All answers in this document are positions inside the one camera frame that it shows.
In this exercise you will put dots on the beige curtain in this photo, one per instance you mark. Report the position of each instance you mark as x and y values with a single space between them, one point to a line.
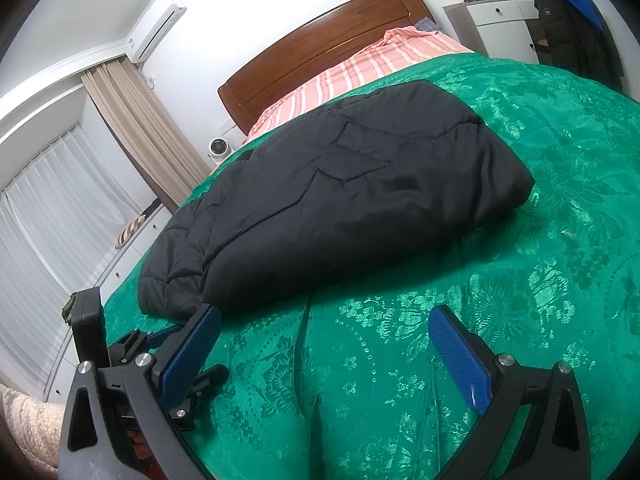
145 125

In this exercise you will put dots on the small white fan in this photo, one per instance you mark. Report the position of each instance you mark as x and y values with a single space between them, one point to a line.
218 149

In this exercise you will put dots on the black puffer jacket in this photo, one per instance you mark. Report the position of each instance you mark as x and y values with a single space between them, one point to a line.
350 185

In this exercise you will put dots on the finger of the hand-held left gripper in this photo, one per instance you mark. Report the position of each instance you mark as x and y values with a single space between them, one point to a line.
167 334
210 377

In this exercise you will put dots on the dark cloth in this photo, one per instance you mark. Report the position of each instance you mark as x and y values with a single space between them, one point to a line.
151 206

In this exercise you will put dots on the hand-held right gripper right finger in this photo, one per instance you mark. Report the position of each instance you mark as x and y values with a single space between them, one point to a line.
460 355

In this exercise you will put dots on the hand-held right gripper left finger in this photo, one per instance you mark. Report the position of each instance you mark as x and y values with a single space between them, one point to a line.
190 355

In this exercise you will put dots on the wooden headboard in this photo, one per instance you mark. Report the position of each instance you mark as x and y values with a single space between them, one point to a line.
325 35

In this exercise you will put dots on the grey pillow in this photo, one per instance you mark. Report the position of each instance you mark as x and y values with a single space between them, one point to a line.
425 25

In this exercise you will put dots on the white dresser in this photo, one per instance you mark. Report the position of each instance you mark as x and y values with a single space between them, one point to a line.
500 15

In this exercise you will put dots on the black hanging coat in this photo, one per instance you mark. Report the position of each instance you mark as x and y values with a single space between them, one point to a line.
565 30

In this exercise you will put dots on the white air conditioner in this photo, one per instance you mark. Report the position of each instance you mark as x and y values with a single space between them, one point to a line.
155 30

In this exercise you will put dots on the pink striped bed sheet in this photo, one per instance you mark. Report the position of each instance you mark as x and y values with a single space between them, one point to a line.
350 75

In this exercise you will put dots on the green patterned blanket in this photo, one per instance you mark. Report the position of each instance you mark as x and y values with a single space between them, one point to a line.
400 360

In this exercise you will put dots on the striped cushion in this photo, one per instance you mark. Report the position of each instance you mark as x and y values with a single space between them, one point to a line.
130 230

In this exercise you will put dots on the white sheer curtain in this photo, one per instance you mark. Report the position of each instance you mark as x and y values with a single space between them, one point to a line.
60 220

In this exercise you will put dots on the white window bench cabinet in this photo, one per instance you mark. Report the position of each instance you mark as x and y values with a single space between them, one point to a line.
115 270

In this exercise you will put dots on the white wall switch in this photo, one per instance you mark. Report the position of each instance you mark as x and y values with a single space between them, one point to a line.
226 125

